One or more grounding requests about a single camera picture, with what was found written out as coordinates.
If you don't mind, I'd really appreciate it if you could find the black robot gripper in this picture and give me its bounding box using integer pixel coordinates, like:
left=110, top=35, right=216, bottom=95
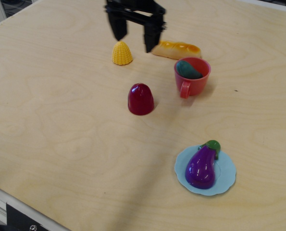
left=105, top=0, right=166, bottom=53

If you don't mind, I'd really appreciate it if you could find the green toy cucumber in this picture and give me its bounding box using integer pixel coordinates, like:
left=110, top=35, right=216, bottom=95
left=176, top=60, right=203, bottom=79

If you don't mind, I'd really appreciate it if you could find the red plastic cup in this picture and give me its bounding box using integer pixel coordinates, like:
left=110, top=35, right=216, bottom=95
left=174, top=57, right=211, bottom=99

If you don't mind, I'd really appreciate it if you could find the yellow toy corn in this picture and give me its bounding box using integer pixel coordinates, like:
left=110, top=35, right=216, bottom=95
left=112, top=41, right=133, bottom=65

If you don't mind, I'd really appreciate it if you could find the toy bread loaf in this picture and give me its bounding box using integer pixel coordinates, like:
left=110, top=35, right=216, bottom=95
left=151, top=40, right=201, bottom=60

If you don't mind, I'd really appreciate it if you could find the dark red toy dome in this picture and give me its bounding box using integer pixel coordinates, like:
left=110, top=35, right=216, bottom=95
left=128, top=83, right=154, bottom=116

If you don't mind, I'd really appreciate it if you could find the purple toy eggplant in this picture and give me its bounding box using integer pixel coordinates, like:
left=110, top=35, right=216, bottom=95
left=185, top=140, right=221, bottom=190

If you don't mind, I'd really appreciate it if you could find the light blue plate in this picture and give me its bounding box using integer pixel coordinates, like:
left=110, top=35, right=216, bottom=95
left=174, top=145, right=236, bottom=196

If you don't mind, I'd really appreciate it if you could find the aluminium table frame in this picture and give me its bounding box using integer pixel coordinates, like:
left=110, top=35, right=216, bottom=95
left=0, top=189, right=68, bottom=231

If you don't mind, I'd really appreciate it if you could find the black corner bracket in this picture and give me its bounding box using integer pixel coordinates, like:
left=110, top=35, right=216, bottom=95
left=6, top=203, right=49, bottom=231

